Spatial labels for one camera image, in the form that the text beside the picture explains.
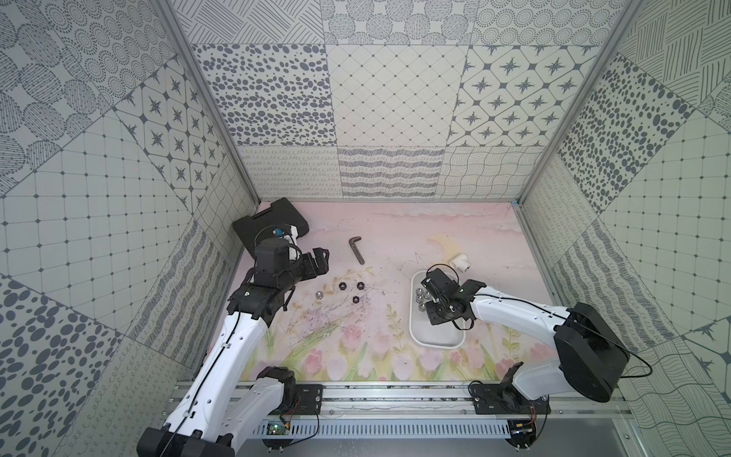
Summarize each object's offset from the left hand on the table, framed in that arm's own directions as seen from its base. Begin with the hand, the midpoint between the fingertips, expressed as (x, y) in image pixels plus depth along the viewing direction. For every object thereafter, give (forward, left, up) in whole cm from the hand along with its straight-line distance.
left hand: (312, 250), depth 76 cm
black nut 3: (-2, -10, -25) cm, 27 cm away
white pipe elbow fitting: (+11, -47, -22) cm, 53 cm away
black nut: (+2, -6, -24) cm, 25 cm away
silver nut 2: (-1, +2, -24) cm, 24 cm away
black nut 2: (+3, -12, -24) cm, 27 cm away
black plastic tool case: (+31, +22, -20) cm, 43 cm away
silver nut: (-2, -32, -24) cm, 40 cm away
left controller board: (-37, +7, -27) cm, 46 cm away
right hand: (-8, -37, -23) cm, 44 cm away
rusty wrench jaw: (+17, -9, -24) cm, 31 cm away
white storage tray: (-14, -32, -23) cm, 41 cm away
